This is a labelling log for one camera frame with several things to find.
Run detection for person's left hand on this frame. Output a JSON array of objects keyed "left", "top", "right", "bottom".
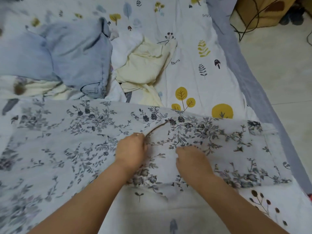
[{"left": 114, "top": 133, "right": 148, "bottom": 176}]

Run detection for person's right hand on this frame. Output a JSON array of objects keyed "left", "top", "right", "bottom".
[{"left": 176, "top": 145, "right": 215, "bottom": 188}]

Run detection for light blue denim jeans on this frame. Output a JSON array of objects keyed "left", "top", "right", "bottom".
[{"left": 0, "top": 17, "right": 114, "bottom": 99}]

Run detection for bed with leaf print bedding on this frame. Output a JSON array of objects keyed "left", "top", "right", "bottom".
[{"left": 0, "top": 0, "right": 312, "bottom": 234}]

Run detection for person's right forearm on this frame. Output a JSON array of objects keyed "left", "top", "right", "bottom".
[{"left": 195, "top": 173, "right": 288, "bottom": 234}]

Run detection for person's left forearm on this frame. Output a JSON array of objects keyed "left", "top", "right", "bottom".
[{"left": 29, "top": 163, "right": 132, "bottom": 234}]

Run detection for wooden dressing table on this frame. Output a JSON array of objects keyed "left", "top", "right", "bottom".
[{"left": 235, "top": 0, "right": 299, "bottom": 30}]

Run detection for dark shoe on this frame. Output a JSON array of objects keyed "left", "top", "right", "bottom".
[
  {"left": 291, "top": 7, "right": 306, "bottom": 26},
  {"left": 279, "top": 9, "right": 293, "bottom": 26}
]

